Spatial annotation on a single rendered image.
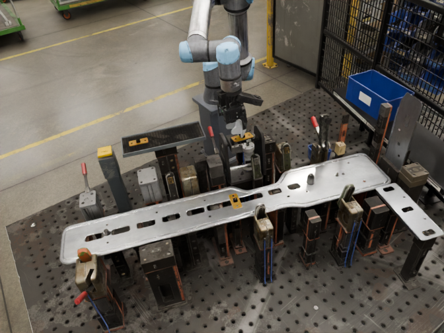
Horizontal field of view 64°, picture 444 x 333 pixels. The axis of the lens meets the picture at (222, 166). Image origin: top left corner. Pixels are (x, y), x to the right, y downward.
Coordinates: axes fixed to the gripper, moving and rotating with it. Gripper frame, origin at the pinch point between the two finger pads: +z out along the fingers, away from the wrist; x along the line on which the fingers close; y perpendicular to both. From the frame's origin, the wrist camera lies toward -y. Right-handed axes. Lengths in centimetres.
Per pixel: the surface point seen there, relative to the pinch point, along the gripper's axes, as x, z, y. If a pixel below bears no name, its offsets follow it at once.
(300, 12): -228, 46, -187
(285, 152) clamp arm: -2.3, 20.2, -21.4
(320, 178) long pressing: 12.4, 28.7, -29.6
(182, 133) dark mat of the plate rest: -28.3, 9.6, 16.8
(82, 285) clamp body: 20, 21, 73
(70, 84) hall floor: -385, 110, 66
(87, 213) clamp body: -16, 23, 66
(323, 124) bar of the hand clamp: -0.1, 11.3, -39.5
